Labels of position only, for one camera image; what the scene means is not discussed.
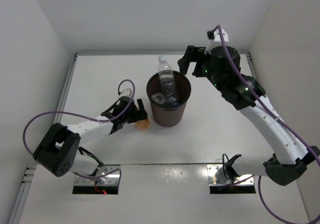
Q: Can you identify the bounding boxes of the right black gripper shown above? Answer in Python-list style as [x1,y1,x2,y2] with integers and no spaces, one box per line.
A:
[177,46,224,92]

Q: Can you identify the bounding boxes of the orange juice bottle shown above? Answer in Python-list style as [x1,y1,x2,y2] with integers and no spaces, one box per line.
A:
[135,119,150,130]

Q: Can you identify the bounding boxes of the clear bottle white blue label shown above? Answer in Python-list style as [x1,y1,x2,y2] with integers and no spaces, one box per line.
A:
[151,93,166,104]

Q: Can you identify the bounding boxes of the clear unlabelled plastic bottle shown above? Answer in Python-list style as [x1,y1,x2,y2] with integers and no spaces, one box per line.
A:
[157,55,179,105]

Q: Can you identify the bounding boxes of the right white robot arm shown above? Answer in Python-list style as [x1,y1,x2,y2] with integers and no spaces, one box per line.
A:
[177,45,315,186]

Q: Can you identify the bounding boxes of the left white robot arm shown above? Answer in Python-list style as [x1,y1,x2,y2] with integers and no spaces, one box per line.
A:
[33,96,148,179]

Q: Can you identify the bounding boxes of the brown plastic bin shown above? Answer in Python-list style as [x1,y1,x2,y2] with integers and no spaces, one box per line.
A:
[146,71,192,127]

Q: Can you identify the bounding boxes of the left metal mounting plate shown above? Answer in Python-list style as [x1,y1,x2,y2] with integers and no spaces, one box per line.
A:
[74,165,121,187]

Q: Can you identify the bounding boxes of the metal mounting plate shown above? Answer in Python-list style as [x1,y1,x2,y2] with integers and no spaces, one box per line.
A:
[74,165,121,187]
[207,164,254,187]

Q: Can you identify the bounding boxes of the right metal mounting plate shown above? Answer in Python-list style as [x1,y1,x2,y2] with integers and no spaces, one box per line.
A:
[207,164,254,187]

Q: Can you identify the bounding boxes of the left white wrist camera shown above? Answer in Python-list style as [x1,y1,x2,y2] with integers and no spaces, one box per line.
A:
[119,88,133,97]

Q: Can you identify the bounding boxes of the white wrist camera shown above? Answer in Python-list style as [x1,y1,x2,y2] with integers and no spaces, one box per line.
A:
[119,88,133,97]
[204,28,229,54]

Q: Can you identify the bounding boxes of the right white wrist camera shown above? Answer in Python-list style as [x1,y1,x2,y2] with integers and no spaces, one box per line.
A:
[204,28,229,54]

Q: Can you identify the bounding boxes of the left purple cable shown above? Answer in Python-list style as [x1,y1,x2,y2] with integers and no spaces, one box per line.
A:
[22,79,122,182]

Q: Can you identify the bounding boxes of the purple cable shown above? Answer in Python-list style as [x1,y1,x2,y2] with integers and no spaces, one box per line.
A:
[22,79,122,182]
[212,24,320,223]

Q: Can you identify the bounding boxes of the left aluminium rail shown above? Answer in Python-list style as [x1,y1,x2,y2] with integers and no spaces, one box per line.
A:
[8,53,78,224]

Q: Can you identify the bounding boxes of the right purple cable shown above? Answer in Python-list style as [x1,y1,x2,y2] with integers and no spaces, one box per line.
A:
[212,24,320,223]

